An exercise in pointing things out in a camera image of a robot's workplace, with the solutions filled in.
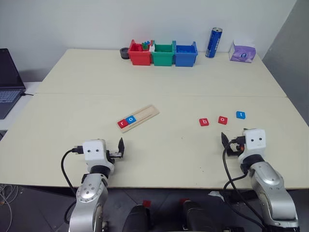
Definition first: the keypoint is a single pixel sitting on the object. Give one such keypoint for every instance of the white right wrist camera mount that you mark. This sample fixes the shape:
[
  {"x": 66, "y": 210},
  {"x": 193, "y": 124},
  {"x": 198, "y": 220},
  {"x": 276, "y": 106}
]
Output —
[{"x": 254, "y": 141}]

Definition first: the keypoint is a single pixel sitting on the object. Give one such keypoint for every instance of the white crumpled scrap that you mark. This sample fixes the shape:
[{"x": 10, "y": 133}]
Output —
[{"x": 215, "y": 193}]

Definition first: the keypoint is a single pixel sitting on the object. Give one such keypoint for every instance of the red letter tile r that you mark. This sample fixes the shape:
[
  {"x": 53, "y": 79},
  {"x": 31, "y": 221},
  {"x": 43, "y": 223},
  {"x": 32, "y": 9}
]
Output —
[{"x": 122, "y": 123}]

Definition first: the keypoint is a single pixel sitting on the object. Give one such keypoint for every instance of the black round holder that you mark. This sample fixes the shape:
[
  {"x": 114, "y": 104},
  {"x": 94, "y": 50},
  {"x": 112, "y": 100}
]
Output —
[{"x": 124, "y": 54}]

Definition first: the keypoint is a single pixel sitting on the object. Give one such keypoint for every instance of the red letter tile o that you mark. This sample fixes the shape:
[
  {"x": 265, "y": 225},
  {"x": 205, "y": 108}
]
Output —
[{"x": 223, "y": 120}]

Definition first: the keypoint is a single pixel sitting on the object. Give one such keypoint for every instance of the red square floor marker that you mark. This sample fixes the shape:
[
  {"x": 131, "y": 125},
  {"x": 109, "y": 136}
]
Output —
[
  {"x": 146, "y": 203},
  {"x": 184, "y": 200}
]

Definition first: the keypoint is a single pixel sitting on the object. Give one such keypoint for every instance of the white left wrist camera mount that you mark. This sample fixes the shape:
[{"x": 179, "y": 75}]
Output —
[{"x": 94, "y": 149}]

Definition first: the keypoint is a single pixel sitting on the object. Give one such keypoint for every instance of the purple tissue pack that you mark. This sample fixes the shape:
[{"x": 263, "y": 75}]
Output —
[{"x": 242, "y": 54}]

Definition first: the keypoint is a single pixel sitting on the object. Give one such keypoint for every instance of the small white toy brick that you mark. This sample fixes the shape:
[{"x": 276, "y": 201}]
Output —
[{"x": 151, "y": 47}]

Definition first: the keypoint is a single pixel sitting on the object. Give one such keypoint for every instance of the narrow dark rounded shape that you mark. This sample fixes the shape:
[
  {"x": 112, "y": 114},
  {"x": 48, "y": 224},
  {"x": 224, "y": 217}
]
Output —
[{"x": 136, "y": 220}]

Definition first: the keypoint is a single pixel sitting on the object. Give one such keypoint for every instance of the small green toy brick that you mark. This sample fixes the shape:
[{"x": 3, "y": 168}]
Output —
[{"x": 144, "y": 46}]

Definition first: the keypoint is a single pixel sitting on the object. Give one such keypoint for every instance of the red plastic bin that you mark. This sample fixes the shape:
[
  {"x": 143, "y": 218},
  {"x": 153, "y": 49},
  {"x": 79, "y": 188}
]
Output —
[{"x": 140, "y": 58}]

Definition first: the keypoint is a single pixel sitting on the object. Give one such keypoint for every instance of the blue letter tile o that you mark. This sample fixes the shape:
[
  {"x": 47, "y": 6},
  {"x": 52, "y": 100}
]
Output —
[{"x": 131, "y": 120}]

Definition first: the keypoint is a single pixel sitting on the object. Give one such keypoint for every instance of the blue letter tile t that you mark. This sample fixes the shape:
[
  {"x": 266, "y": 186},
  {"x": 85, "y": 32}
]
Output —
[{"x": 241, "y": 114}]

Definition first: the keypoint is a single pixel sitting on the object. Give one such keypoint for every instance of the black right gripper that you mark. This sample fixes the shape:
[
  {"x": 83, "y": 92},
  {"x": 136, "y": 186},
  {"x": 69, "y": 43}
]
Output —
[{"x": 235, "y": 149}]

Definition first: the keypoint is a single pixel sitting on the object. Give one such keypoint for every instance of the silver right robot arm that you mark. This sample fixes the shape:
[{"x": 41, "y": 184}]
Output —
[{"x": 270, "y": 186}]

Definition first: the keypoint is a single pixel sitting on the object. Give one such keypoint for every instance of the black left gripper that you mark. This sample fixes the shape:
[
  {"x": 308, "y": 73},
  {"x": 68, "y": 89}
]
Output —
[{"x": 112, "y": 155}]

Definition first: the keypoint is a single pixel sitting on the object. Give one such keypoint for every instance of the dark laptop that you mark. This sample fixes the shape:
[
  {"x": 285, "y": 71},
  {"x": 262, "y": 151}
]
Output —
[{"x": 8, "y": 72}]

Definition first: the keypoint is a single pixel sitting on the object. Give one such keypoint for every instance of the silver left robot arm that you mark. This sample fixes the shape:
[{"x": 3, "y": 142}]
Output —
[{"x": 88, "y": 193}]

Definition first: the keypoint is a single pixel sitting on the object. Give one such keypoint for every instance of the blue drink can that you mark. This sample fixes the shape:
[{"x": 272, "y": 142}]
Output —
[{"x": 212, "y": 44}]

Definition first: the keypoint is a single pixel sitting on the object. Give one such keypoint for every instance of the green plastic bin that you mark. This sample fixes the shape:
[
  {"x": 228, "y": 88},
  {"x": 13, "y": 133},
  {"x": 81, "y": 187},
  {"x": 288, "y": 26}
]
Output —
[{"x": 163, "y": 59}]

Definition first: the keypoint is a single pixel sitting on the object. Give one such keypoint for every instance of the wooden letter tray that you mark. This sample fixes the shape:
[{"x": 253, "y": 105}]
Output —
[{"x": 144, "y": 113}]

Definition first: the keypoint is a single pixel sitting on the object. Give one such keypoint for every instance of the blue plastic bin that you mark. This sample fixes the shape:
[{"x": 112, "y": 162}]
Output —
[{"x": 184, "y": 59}]

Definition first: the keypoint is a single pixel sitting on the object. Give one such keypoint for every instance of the red letter tile b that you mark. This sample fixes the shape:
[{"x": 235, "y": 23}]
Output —
[{"x": 204, "y": 122}]

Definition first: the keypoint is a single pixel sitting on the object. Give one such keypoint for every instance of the wide dark rounded shape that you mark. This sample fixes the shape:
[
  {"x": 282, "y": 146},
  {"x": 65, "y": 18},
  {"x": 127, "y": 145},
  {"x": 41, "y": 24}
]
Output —
[{"x": 196, "y": 217}]

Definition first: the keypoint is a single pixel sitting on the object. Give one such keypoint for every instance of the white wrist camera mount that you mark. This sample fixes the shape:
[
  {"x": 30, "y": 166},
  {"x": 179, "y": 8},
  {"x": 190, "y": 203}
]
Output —
[
  {"x": 254, "y": 141},
  {"x": 94, "y": 149}
]

